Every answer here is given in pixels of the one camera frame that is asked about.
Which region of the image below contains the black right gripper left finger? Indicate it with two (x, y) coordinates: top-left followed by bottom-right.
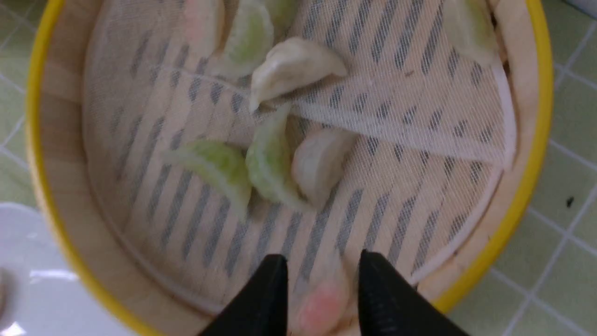
(200, 254), (289, 336)

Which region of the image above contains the white square plate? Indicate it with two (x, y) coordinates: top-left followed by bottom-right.
(0, 203), (134, 336)

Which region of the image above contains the pale pink dumpling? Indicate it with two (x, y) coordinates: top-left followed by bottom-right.
(184, 0), (225, 57)

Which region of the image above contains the white steamer liner cloth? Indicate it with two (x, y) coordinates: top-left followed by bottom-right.
(83, 0), (517, 314)

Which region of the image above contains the pale green dumpling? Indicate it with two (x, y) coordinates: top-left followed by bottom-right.
(442, 0), (499, 67)

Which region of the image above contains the green checkered tablecloth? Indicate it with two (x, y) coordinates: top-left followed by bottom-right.
(1, 0), (596, 336)

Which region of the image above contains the white dumpling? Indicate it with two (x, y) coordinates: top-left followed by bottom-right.
(291, 128), (358, 210)
(248, 37), (349, 113)

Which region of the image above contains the yellow rimmed bamboo steamer basket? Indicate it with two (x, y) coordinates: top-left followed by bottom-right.
(27, 0), (554, 336)

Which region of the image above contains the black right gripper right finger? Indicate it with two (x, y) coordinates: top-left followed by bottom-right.
(358, 250), (467, 336)

